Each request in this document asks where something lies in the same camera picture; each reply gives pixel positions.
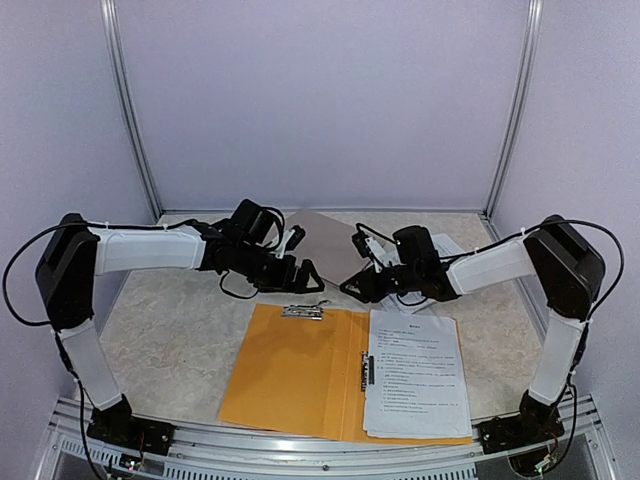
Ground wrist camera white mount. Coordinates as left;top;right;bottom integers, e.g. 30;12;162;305
351;222;392;273
274;225;306;259

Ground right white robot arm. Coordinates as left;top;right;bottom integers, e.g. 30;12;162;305
339;215;605;444

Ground orange folder edge clip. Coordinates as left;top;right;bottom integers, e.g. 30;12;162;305
281;300;331;321

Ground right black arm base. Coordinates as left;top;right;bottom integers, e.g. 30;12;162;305
477;390;565;454

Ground left aluminium frame post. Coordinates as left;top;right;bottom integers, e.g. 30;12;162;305
100;0;164;220

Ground orange folder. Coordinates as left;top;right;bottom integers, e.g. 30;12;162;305
219;304;472;445

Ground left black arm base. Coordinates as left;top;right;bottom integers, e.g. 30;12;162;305
87;395;176;456

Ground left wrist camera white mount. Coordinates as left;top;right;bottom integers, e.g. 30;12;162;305
274;225;306;259

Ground aluminium frame post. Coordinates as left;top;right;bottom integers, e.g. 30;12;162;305
100;0;164;220
483;0;544;221

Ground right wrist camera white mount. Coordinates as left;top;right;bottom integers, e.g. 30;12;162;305
351;222;392;273

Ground pink-brown file folder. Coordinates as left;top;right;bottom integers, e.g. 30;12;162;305
286;210;370;286

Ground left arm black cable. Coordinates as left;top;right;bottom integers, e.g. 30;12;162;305
1;204;286;327

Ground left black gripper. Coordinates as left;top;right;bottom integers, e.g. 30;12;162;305
235;242;325;294

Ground right aluminium frame post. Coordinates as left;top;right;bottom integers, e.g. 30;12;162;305
483;0;544;221

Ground white printed sheet dense text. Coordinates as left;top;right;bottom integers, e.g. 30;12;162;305
379;231;464;314

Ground orange folder centre clip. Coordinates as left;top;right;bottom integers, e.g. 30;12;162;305
360;351;375;393

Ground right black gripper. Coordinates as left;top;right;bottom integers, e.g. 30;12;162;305
339;264;421;304

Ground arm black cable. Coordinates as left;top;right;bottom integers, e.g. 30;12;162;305
434;221;627;316
1;204;286;327

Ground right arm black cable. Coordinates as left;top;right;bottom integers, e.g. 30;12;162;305
434;221;627;316

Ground white printed sheet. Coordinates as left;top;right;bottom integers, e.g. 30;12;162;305
363;310;472;442

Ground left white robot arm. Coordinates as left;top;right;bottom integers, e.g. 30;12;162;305
36;199;325;445

